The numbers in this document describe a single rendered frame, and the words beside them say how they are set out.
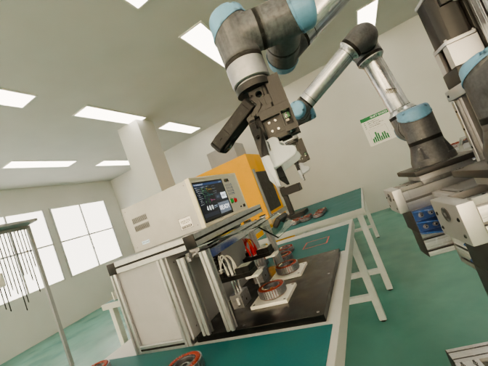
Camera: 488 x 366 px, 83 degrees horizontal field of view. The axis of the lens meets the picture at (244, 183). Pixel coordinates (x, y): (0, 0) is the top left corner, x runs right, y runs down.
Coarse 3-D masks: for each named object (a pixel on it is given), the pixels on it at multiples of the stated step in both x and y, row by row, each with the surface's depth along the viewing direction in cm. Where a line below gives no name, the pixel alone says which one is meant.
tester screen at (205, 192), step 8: (192, 184) 109; (200, 184) 114; (208, 184) 119; (216, 184) 126; (200, 192) 112; (208, 192) 117; (216, 192) 123; (200, 200) 110; (208, 200) 115; (216, 200) 120; (216, 208) 118; (216, 216) 116
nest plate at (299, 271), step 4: (300, 264) 131; (304, 264) 129; (300, 268) 126; (304, 268) 126; (276, 272) 133; (292, 272) 124; (296, 272) 122; (300, 272) 120; (276, 276) 128; (280, 276) 125; (284, 276) 123; (288, 276) 121; (292, 276) 120; (296, 276) 120
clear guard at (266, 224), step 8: (272, 216) 106; (248, 224) 108; (256, 224) 95; (264, 224) 95; (272, 224) 98; (280, 224) 101; (288, 224) 104; (224, 232) 114; (232, 232) 100; (240, 232) 94; (272, 232) 90; (280, 232) 93; (208, 240) 105; (216, 240) 98
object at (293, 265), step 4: (288, 260) 132; (292, 260) 131; (296, 260) 128; (280, 264) 131; (284, 264) 132; (288, 264) 125; (292, 264) 124; (296, 264) 125; (276, 268) 128; (280, 268) 125; (284, 268) 124; (288, 268) 123; (292, 268) 124; (296, 268) 124; (280, 272) 125; (284, 272) 124; (288, 272) 123
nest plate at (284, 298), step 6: (294, 282) 110; (288, 288) 106; (294, 288) 106; (282, 294) 103; (288, 294) 101; (258, 300) 106; (270, 300) 102; (276, 300) 100; (282, 300) 97; (288, 300) 98; (252, 306) 102; (258, 306) 101; (264, 306) 100
